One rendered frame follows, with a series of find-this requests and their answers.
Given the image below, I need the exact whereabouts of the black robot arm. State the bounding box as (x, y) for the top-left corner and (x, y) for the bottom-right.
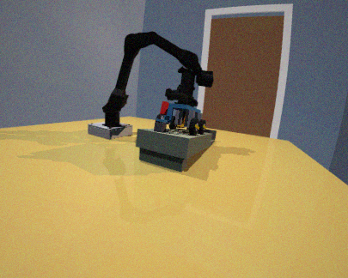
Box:
(102, 32), (213, 127)

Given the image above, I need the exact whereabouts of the red-headed pin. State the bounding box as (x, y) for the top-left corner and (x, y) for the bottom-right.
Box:
(160, 101), (169, 119)

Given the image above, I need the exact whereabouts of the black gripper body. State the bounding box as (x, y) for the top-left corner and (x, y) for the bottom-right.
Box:
(169, 82), (198, 106)

